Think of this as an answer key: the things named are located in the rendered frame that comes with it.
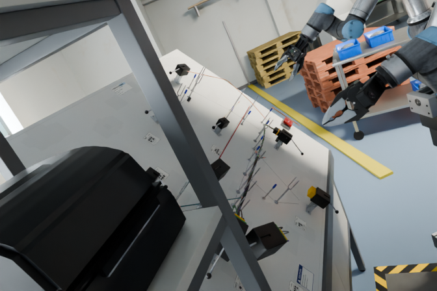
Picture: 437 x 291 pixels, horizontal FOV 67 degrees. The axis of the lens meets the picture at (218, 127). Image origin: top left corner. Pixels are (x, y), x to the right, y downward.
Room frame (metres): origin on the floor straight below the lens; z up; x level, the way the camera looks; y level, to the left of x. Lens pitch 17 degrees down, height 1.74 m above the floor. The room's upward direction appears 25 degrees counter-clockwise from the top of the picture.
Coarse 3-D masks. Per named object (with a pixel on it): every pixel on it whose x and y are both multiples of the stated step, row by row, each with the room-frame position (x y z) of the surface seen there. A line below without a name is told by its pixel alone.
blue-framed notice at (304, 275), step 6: (300, 264) 0.88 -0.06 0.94; (300, 270) 0.86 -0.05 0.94; (306, 270) 0.86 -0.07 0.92; (300, 276) 0.84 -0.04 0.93; (306, 276) 0.84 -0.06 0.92; (312, 276) 0.85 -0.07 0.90; (300, 282) 0.82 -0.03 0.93; (306, 282) 0.82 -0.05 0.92; (312, 282) 0.83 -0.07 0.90; (306, 288) 0.80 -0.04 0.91; (312, 288) 0.81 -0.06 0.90
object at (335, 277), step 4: (332, 260) 1.12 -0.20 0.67; (332, 264) 1.10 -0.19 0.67; (332, 268) 1.08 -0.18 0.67; (336, 268) 1.13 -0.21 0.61; (332, 272) 1.07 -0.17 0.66; (336, 272) 1.11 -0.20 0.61; (332, 276) 1.05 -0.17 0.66; (336, 276) 1.09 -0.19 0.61; (332, 280) 1.03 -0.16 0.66; (336, 280) 1.07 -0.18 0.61; (340, 280) 1.12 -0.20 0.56; (332, 284) 1.02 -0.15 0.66; (336, 284) 1.06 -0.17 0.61; (340, 284) 1.10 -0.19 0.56; (332, 288) 1.00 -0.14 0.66; (336, 288) 1.04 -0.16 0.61; (340, 288) 1.08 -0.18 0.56; (344, 288) 1.12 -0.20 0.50
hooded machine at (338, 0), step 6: (318, 0) 6.38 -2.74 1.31; (324, 0) 6.05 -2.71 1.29; (330, 0) 5.94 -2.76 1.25; (336, 0) 5.94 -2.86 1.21; (342, 0) 5.94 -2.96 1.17; (348, 0) 5.94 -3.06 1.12; (330, 6) 5.94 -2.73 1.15; (336, 6) 5.94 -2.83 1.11; (342, 6) 5.94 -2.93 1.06; (348, 6) 5.94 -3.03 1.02; (336, 12) 5.94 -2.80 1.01; (342, 12) 5.94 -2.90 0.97; (348, 12) 5.91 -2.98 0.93; (342, 18) 5.90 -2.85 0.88; (324, 36) 6.21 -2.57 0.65; (330, 36) 5.96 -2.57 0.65; (324, 42) 6.30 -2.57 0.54
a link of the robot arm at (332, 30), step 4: (336, 20) 1.42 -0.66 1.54; (340, 20) 1.43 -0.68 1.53; (344, 20) 1.39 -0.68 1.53; (332, 24) 1.42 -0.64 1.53; (336, 24) 1.40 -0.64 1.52; (328, 28) 1.43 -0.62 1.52; (332, 28) 1.42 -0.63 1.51; (336, 28) 1.38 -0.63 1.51; (328, 32) 1.45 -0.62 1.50; (332, 32) 1.43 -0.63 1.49; (336, 32) 1.38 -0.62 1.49; (336, 36) 1.41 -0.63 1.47; (340, 40) 1.44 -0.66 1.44; (344, 40) 1.43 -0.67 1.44
